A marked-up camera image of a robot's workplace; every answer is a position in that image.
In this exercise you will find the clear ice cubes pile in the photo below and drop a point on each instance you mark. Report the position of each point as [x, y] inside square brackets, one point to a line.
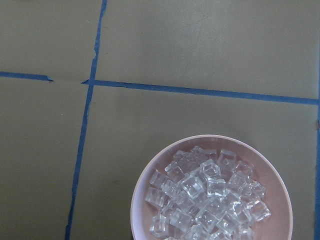
[206, 194]

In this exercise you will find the pink bowl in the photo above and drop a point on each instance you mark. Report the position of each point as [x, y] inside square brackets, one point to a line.
[278, 226]

